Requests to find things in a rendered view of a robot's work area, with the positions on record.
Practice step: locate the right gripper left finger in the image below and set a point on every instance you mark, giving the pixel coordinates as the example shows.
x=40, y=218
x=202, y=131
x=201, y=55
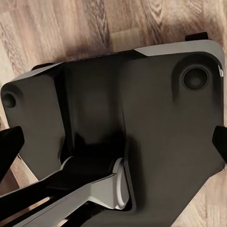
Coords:
x=11, y=142

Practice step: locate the bed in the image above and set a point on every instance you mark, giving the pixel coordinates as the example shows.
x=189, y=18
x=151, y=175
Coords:
x=9, y=184

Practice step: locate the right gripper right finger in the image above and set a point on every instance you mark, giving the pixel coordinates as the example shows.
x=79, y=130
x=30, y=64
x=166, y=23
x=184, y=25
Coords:
x=220, y=141

